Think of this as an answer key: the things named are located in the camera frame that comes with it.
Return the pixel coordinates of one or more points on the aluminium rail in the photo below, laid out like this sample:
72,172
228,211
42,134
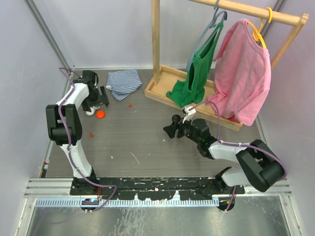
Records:
59,187

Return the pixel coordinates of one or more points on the white earbud case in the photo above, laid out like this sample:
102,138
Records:
92,111

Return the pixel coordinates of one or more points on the black earbud charging case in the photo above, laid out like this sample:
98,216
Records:
175,120

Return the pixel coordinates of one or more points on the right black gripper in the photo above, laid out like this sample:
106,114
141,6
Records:
171,130

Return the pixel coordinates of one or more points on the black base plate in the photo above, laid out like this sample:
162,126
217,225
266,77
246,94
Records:
165,188

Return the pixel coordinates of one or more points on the orange earbud case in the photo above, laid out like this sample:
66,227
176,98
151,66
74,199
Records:
100,114

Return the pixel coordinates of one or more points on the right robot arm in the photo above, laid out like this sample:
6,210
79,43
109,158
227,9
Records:
259,166

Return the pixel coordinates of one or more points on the wooden clothes rack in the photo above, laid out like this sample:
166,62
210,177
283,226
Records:
165,77

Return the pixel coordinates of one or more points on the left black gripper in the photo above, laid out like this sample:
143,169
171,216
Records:
101,99

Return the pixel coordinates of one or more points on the pink t-shirt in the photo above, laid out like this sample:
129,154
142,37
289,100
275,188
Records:
242,75

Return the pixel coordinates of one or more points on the yellow clothes hanger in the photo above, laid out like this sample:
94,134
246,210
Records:
256,34

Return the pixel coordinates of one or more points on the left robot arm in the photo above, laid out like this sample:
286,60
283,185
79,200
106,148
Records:
64,125

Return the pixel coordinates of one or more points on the green tank top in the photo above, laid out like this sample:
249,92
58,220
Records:
192,90

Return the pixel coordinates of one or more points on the blue striped folded cloth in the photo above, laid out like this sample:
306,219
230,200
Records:
123,83

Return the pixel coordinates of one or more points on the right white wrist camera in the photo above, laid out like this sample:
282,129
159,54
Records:
189,112

